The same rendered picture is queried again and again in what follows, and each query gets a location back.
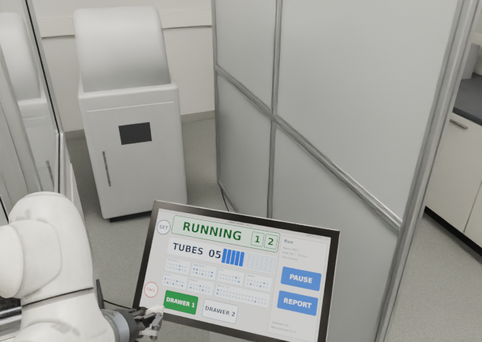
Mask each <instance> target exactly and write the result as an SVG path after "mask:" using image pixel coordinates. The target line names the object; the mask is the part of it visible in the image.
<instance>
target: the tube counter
mask: <svg viewBox="0 0 482 342"><path fill-rule="evenodd" d="M276 260H277V257H274V256H270V255H262V254H258V253H254V252H247V251H242V250H236V249H231V248H227V247H220V246H216V245H212V244H210V245H209V250H208V254H207V261H209V262H216V263H219V264H223V265H231V266H235V267H241V268H245V269H249V270H256V271H260V272H266V273H270V274H275V266H276Z"/></svg>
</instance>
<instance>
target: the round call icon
mask: <svg viewBox="0 0 482 342"><path fill-rule="evenodd" d="M159 286H160V283H159V282H153V281H149V280H145V284H144V288H143V295H142V296H143V297H146V298H152V299H155V300H157V297H158V293H159Z"/></svg>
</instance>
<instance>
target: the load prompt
mask: <svg viewBox="0 0 482 342"><path fill-rule="evenodd" d="M171 234H178V235H182V236H187V237H194V238H198V239H205V240H209V241H214V242H221V243H225V244H233V245H237V246H241V247H248V248H253V249H257V250H264V251H268V252H275V253H278V246H279V241H280V233H278V232H270V231H266V230H261V229H253V228H249V227H241V226H237V225H232V224H225V223H220V222H213V221H208V220H203V219H195V218H191V217H183V216H179V215H174V220H173V224H172V228H171Z"/></svg>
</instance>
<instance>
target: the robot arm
mask: <svg viewBox="0 0 482 342"><path fill-rule="evenodd" d="M0 296H1V297H3V298H11V297H13V298H19V299H20V301H21V306H22V322H21V327H20V331H19V333H18V334H17V335H16V337H15V338H14V339H13V341H12V342H134V341H135V340H136V339H138V338H143V336H144V335H147V337H148V338H150V339H151V340H153V341H155V340H157V336H158V332H159V330H160V328H161V324H162V320H163V313H164V306H163V305H157V306H155V307H152V308H149V309H147V310H146V307H144V306H141V309H140V310H139V311H137V310H136V309H135V308H132V309H128V310H122V309H115V310H108V309H106V308H104V309H101V310H100V308H99V306H98V302H97V300H96V297H95V291H94V287H93V263H92V257H91V252H90V245H89V242H88V237H87V234H86V231H85V227H84V224H83V222H82V218H81V216H80V214H79V211H78V210H77V208H76V207H75V205H74V204H73V203H72V202H71V201H70V200H69V199H68V198H66V197H65V196H63V195H61V194H58V193H55V192H50V191H41V192H36V193H33V194H29V195H26V196H25V197H24V198H23V199H20V200H19V201H18V202H17V203H16V205H15V206H14V208H13V209H12V211H11V213H10V214H9V225H5V226H1V227H0Z"/></svg>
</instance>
